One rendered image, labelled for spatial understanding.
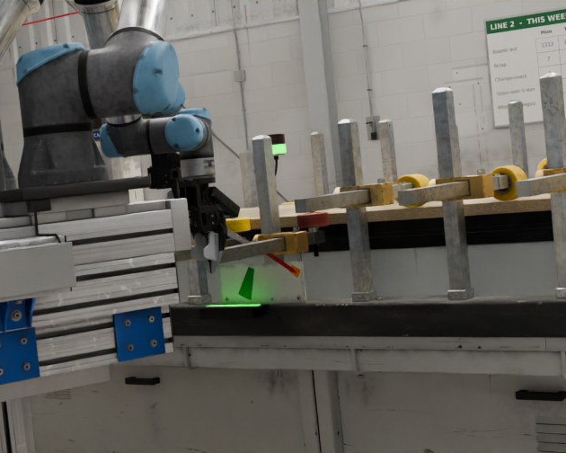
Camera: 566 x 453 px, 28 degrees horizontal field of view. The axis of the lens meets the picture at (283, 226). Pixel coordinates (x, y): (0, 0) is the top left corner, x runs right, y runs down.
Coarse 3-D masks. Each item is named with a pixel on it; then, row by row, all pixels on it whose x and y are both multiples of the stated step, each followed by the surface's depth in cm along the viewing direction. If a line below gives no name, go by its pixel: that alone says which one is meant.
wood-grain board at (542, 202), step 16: (256, 208) 385; (288, 208) 355; (336, 208) 318; (368, 208) 297; (384, 208) 288; (400, 208) 279; (416, 208) 273; (432, 208) 270; (464, 208) 266; (480, 208) 263; (496, 208) 261; (512, 208) 259; (528, 208) 256; (544, 208) 254; (256, 224) 301; (288, 224) 295
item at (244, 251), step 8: (312, 232) 283; (320, 232) 285; (264, 240) 270; (272, 240) 269; (280, 240) 271; (312, 240) 282; (320, 240) 285; (232, 248) 256; (240, 248) 258; (248, 248) 261; (256, 248) 263; (264, 248) 266; (272, 248) 268; (280, 248) 271; (224, 256) 253; (232, 256) 256; (240, 256) 258; (248, 256) 260
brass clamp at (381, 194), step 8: (368, 184) 258; (376, 184) 256; (384, 184) 256; (392, 184) 259; (336, 192) 263; (376, 192) 256; (384, 192) 256; (392, 192) 259; (376, 200) 257; (384, 200) 256; (392, 200) 259; (344, 208) 262
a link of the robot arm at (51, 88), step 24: (48, 48) 185; (72, 48) 187; (24, 72) 186; (48, 72) 185; (72, 72) 185; (24, 96) 187; (48, 96) 185; (72, 96) 185; (24, 120) 188; (48, 120) 185; (72, 120) 186
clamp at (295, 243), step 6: (270, 234) 275; (276, 234) 274; (282, 234) 273; (288, 234) 272; (294, 234) 271; (300, 234) 272; (306, 234) 274; (252, 240) 278; (258, 240) 277; (288, 240) 272; (294, 240) 271; (300, 240) 272; (306, 240) 274; (288, 246) 272; (294, 246) 271; (300, 246) 272; (306, 246) 274; (276, 252) 274; (282, 252) 273; (288, 252) 272; (294, 252) 271; (300, 252) 272
